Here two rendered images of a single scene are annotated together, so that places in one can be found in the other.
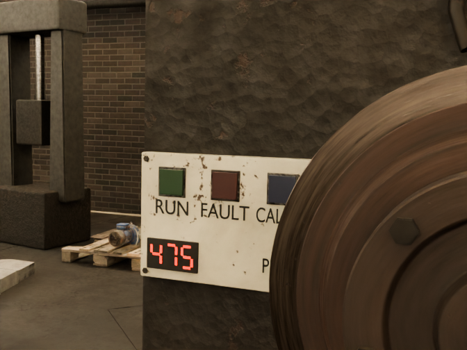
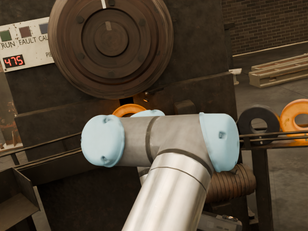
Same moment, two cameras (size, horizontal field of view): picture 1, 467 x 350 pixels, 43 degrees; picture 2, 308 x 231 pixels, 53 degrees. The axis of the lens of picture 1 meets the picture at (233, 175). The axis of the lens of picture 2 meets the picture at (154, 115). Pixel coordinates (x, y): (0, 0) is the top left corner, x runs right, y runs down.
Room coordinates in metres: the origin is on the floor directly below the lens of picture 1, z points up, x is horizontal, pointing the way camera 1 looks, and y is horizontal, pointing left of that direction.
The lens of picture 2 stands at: (-0.61, 0.13, 1.15)
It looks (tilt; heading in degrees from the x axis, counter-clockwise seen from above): 17 degrees down; 337
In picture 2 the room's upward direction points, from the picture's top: 11 degrees counter-clockwise
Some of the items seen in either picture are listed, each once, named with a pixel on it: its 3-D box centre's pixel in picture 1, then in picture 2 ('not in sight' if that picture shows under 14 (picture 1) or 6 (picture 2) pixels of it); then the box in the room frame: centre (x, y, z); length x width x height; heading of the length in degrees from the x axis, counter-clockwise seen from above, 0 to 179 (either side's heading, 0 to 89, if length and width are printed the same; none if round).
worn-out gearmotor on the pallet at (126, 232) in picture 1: (129, 232); not in sight; (5.19, 0.92, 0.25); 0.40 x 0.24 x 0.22; 159
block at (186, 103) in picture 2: not in sight; (187, 129); (0.50, -0.50, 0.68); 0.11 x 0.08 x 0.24; 159
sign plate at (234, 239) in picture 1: (226, 221); (29, 44); (0.80, 0.01, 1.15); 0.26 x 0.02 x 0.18; 69
